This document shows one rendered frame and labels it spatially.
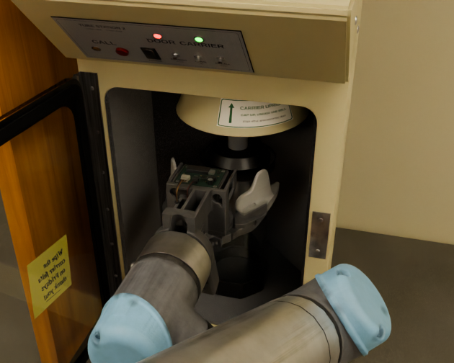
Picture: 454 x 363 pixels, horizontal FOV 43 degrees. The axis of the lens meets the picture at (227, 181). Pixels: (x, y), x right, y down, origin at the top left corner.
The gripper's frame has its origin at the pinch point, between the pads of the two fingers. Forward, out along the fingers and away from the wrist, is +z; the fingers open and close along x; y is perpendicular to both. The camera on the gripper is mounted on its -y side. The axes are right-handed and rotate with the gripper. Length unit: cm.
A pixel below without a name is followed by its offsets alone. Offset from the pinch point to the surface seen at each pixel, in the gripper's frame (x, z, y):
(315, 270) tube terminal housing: -13.8, -6.9, -7.3
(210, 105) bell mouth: 0.9, -4.1, 13.0
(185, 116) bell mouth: 4.6, -3.1, 10.7
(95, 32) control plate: 9.7, -14.6, 24.3
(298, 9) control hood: -11.0, -18.4, 28.8
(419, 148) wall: -27.9, 36.1, -9.1
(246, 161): -2.6, 0.1, 3.4
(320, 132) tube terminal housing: -12.7, -6.9, 12.4
